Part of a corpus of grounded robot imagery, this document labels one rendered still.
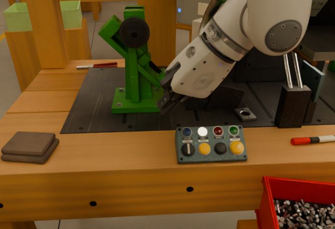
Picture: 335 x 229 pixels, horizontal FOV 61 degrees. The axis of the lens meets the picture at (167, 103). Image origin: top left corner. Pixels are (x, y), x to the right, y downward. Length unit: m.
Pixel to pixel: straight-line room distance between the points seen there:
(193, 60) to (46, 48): 0.79
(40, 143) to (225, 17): 0.47
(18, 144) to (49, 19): 0.57
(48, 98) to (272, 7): 0.76
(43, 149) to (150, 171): 0.23
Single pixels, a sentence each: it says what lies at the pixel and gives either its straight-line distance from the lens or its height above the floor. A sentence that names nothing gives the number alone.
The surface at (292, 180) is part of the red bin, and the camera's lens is 0.61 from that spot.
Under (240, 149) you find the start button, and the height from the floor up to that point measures 0.93.
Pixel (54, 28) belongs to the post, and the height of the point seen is 1.04.
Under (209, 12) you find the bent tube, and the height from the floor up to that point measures 1.14.
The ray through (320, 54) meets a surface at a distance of 0.63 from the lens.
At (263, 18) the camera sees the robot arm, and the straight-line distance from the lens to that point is 0.38.
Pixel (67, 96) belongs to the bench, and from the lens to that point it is 0.97.
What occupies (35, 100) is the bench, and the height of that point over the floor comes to 0.88.
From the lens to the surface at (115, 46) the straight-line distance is 0.76.
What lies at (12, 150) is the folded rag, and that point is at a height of 0.93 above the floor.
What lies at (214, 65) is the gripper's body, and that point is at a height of 1.13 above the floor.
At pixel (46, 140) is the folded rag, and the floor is 0.93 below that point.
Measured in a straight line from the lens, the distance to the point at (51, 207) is 0.73.
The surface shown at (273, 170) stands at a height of 0.88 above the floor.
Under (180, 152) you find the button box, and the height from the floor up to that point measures 0.92.
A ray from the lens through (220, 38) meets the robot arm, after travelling 0.47.
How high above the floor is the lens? 1.32
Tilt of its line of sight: 30 degrees down
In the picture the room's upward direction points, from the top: straight up
